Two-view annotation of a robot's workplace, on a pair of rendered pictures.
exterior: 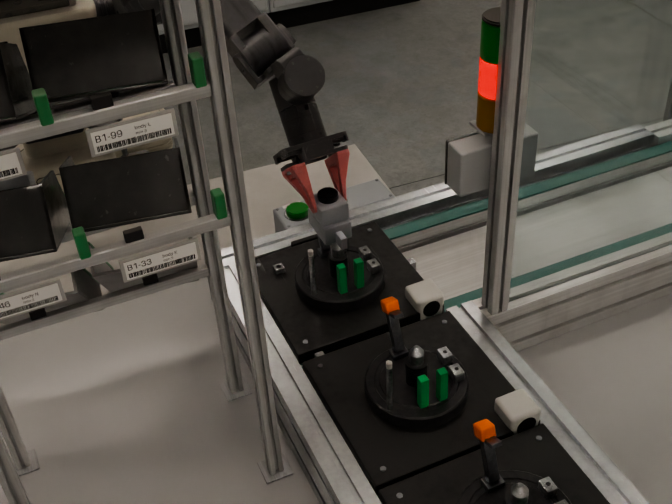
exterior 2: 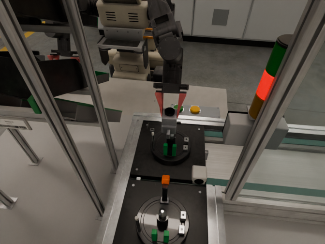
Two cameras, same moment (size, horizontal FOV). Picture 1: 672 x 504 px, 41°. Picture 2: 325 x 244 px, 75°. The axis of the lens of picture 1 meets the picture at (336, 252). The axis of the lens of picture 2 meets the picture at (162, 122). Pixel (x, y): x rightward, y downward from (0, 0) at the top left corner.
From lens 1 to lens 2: 0.77 m
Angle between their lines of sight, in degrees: 22
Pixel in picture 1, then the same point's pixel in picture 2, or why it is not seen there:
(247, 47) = (156, 27)
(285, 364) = (123, 175)
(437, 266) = (221, 157)
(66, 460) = (47, 167)
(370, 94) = (260, 73)
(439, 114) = not seen: hidden behind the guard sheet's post
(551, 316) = (259, 210)
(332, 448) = (108, 231)
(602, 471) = not seen: outside the picture
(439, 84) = not seen: hidden behind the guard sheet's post
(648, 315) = (315, 232)
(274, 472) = (100, 216)
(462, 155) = (230, 124)
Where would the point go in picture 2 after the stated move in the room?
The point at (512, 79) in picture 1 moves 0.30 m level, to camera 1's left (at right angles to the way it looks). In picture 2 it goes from (279, 91) to (125, 50)
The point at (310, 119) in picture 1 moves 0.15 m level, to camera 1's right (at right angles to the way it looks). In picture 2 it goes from (173, 72) to (225, 87)
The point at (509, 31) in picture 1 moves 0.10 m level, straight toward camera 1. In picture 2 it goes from (291, 53) to (264, 84)
